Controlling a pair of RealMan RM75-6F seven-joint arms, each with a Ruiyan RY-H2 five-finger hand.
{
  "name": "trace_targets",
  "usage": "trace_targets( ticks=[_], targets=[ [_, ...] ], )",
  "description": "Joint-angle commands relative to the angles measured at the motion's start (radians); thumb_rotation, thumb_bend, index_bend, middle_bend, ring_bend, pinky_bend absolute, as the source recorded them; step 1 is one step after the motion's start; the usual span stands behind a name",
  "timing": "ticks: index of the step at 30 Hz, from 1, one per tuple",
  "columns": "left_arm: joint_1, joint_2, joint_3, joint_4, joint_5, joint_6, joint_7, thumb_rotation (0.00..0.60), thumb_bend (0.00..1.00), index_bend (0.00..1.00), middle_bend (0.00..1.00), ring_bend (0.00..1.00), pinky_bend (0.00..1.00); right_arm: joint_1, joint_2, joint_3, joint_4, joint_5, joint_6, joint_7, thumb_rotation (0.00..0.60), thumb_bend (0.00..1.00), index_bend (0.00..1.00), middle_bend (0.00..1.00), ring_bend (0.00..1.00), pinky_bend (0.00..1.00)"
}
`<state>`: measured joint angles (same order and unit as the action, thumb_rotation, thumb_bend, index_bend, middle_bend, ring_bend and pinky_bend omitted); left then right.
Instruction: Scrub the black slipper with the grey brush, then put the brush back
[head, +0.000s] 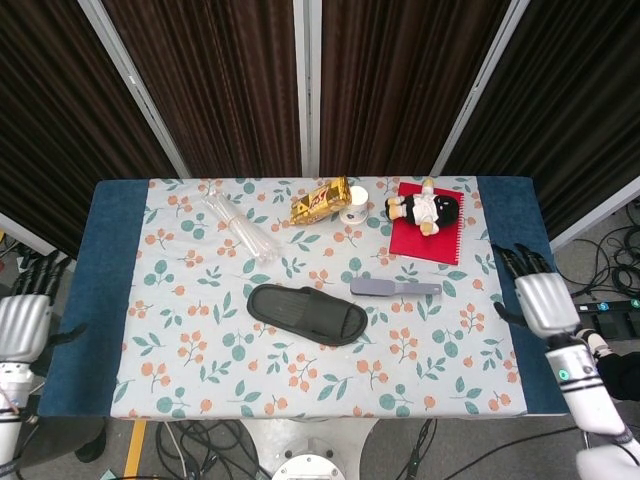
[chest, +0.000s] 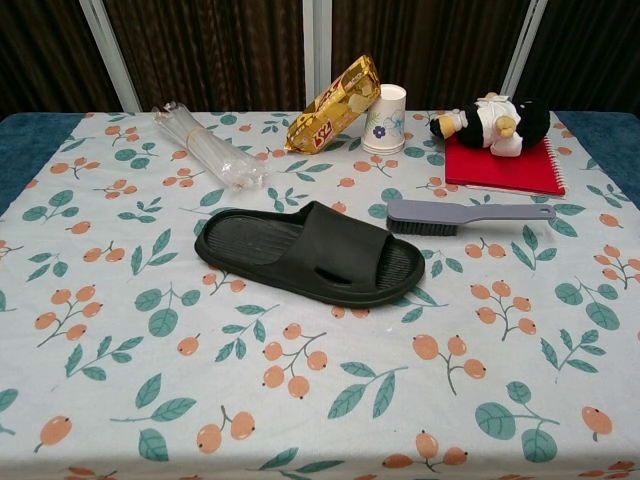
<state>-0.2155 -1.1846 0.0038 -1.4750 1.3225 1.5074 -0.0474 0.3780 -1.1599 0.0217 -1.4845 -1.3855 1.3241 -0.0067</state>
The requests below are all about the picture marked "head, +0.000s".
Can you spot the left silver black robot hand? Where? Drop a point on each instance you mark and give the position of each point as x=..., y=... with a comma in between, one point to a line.
x=25, y=325

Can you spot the black white plush doll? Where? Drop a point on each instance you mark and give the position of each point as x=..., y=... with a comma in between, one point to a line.
x=440, y=210

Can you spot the white table pedestal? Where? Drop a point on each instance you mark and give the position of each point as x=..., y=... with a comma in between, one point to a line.
x=260, y=440

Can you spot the yellow floor tape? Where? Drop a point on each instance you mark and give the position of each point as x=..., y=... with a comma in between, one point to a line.
x=134, y=450

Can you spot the black rubber slipper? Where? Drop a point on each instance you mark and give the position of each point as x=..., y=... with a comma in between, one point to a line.
x=300, y=310

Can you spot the floral fruit print tablecloth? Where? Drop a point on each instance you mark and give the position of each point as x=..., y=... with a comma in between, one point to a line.
x=300, y=385

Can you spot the brown partition panel white frame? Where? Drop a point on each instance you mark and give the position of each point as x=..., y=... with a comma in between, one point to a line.
x=565, y=100
x=215, y=90
x=400, y=85
x=50, y=125

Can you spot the clear plastic straws bundle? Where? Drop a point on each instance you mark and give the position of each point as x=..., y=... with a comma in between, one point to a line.
x=245, y=230

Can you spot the black foot pedal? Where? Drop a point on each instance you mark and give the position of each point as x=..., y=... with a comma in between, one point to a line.
x=612, y=325

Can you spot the white black sneaker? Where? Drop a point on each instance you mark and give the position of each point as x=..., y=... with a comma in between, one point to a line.
x=597, y=345

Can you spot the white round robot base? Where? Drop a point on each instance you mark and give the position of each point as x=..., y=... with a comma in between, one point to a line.
x=310, y=465

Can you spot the gold snack packet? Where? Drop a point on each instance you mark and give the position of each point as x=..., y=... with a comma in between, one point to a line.
x=320, y=202

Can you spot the red spiral notebook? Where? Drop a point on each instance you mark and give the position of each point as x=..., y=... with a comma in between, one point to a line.
x=425, y=247

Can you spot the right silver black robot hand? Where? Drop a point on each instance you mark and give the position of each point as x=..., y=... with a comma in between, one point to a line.
x=545, y=305

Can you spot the black trouser leg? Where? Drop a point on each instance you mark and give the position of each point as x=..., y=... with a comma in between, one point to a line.
x=622, y=375

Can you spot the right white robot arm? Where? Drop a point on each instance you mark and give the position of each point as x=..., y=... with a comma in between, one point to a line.
x=580, y=385

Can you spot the blue table cover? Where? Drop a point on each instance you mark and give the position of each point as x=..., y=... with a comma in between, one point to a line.
x=95, y=280

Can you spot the white floral paper cup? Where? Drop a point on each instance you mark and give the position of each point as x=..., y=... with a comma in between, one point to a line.
x=354, y=210

